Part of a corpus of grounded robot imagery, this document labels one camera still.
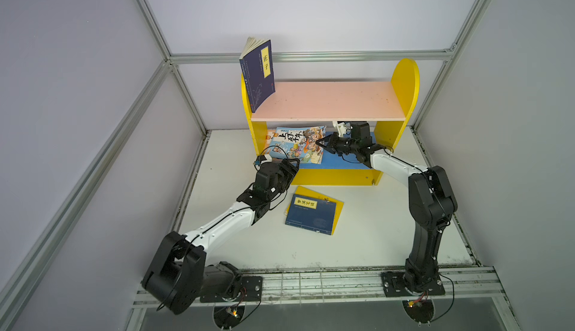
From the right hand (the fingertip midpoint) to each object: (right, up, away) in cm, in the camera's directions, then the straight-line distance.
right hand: (319, 138), depth 89 cm
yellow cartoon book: (-3, -23, +8) cm, 25 cm away
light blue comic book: (-8, -2, +3) cm, 9 cm away
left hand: (-9, -8, -7) cm, 14 cm away
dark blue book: (-3, -30, 0) cm, 30 cm away
